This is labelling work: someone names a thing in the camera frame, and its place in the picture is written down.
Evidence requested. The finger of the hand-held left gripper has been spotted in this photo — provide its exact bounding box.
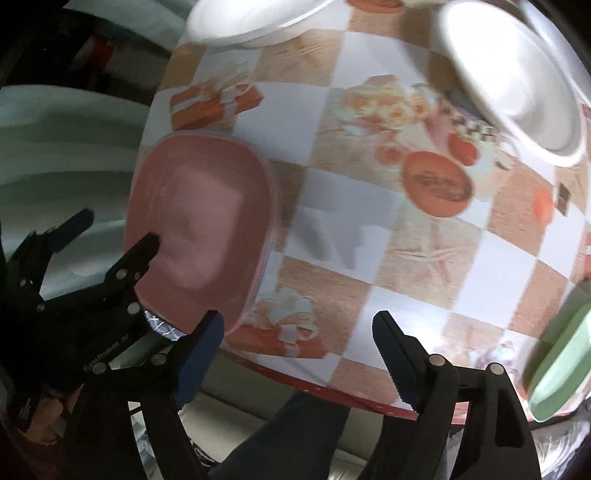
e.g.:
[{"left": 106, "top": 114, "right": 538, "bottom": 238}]
[
  {"left": 39, "top": 232, "right": 161, "bottom": 335},
  {"left": 9, "top": 209, "right": 96, "bottom": 298}
]

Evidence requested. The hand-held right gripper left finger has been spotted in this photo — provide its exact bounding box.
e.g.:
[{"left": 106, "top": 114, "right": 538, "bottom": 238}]
[{"left": 60, "top": 310, "right": 225, "bottom": 480}]

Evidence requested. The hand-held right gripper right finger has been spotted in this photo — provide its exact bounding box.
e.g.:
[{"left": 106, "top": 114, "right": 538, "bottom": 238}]
[{"left": 372, "top": 311, "right": 542, "bottom": 480}]

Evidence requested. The pink plastic bowl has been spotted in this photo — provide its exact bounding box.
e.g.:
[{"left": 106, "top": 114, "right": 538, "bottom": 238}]
[{"left": 124, "top": 131, "right": 280, "bottom": 335}]

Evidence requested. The pale green plate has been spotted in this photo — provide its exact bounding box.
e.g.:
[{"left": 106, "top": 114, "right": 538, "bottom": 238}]
[{"left": 522, "top": 286, "right": 591, "bottom": 423}]

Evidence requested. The white bowl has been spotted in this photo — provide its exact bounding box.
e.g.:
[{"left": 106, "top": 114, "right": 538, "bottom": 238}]
[{"left": 187, "top": 0, "right": 340, "bottom": 49}]

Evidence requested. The white plate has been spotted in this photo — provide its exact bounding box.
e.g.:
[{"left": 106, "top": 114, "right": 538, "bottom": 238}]
[{"left": 436, "top": 2, "right": 588, "bottom": 168}]

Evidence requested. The person's left hand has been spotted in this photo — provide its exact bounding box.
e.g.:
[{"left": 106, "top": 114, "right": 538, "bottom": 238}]
[{"left": 16, "top": 394, "right": 77, "bottom": 455}]

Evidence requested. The pale green curtain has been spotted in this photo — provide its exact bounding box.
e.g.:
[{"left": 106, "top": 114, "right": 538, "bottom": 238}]
[{"left": 0, "top": 83, "right": 153, "bottom": 296}]

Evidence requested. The person's leg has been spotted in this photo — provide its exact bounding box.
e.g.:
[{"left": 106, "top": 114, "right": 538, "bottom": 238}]
[{"left": 208, "top": 388, "right": 352, "bottom": 480}]

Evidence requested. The checkered printed tablecloth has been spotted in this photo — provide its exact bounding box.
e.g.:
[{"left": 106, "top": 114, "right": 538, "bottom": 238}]
[{"left": 134, "top": 0, "right": 591, "bottom": 418}]

